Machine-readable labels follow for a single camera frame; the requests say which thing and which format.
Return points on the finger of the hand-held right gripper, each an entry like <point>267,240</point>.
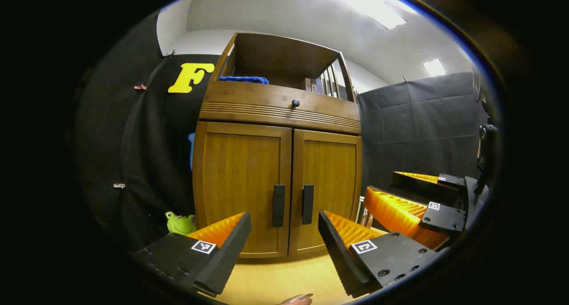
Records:
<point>418,187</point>
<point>444,218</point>

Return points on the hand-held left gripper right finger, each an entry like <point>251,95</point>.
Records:
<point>335,251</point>

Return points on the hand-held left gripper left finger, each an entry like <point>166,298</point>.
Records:
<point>231,247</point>

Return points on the wooden double-door shoe cabinet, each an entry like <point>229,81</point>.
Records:
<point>275,56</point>

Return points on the wooden cabinet drawer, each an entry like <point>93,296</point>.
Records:
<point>249,102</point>

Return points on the small cardboard boxes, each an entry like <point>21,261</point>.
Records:
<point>364,214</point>

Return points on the green frog toy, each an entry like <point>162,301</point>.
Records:
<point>180,225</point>

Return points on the small ceiling light panel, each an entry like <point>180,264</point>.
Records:
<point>434,67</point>

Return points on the row of books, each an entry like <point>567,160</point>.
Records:
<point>318,86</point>

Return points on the black round drawer knob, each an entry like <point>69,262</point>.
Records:
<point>295,103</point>

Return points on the blue cloth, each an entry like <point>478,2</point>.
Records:
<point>243,79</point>

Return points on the red clip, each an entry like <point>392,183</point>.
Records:
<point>140,87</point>

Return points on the large ceiling light panel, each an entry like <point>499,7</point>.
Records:
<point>364,2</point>

